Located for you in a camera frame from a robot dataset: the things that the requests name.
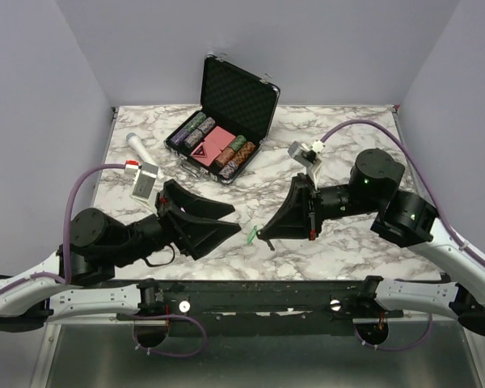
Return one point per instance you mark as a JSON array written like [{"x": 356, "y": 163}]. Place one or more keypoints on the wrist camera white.
[
  {"x": 145, "y": 176},
  {"x": 309, "y": 157}
]

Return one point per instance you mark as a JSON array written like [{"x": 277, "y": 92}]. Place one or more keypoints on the green poker chip row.
[{"x": 200, "y": 122}]

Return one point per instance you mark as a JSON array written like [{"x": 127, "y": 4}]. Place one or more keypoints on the orange poker chip row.
[{"x": 233, "y": 156}]

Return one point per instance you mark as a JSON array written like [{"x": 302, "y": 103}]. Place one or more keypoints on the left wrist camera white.
[{"x": 145, "y": 176}]

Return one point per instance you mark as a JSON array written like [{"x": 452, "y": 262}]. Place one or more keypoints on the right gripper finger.
[
  {"x": 275, "y": 231},
  {"x": 292, "y": 211}
]

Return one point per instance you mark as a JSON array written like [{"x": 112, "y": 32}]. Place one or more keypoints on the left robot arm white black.
[{"x": 99, "y": 245}]

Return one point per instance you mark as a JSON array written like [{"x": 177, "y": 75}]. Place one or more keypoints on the black poker chip case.
[{"x": 239, "y": 102}]

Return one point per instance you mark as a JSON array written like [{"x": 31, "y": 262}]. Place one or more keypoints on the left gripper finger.
[
  {"x": 198, "y": 236},
  {"x": 193, "y": 204}
]

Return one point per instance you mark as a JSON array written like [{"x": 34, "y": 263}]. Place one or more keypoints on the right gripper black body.
[{"x": 315, "y": 208}]

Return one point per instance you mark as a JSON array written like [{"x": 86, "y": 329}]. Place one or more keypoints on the red playing card deck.
[{"x": 212, "y": 146}]

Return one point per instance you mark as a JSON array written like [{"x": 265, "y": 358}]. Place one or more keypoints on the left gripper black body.
[{"x": 164, "y": 208}]

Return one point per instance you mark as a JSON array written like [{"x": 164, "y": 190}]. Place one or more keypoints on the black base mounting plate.
[{"x": 232, "y": 308}]

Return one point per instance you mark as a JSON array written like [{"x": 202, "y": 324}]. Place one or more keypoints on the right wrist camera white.
[{"x": 309, "y": 157}]

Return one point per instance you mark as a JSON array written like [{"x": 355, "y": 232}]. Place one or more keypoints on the green key tag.
[{"x": 252, "y": 235}]

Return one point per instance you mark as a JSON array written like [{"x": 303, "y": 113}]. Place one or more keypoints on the purple poker chip row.
[{"x": 180, "y": 136}]

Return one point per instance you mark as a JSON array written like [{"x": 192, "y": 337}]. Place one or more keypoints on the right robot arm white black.
[{"x": 403, "y": 218}]

